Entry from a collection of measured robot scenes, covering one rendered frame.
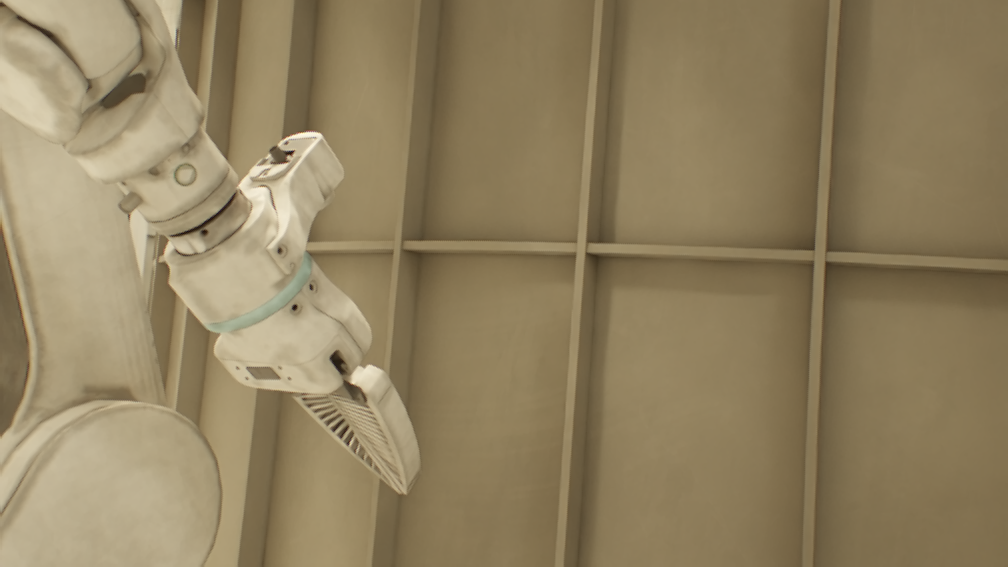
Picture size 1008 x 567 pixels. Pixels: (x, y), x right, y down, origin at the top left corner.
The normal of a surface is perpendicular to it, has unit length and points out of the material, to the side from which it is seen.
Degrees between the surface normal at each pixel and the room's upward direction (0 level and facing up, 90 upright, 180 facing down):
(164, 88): 82
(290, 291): 89
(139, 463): 89
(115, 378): 90
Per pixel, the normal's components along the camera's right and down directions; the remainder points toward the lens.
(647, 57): -0.43, -0.12
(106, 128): -0.55, -0.50
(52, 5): 0.63, 0.37
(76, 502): 0.71, -0.07
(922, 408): -0.22, -0.11
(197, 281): 0.43, 0.34
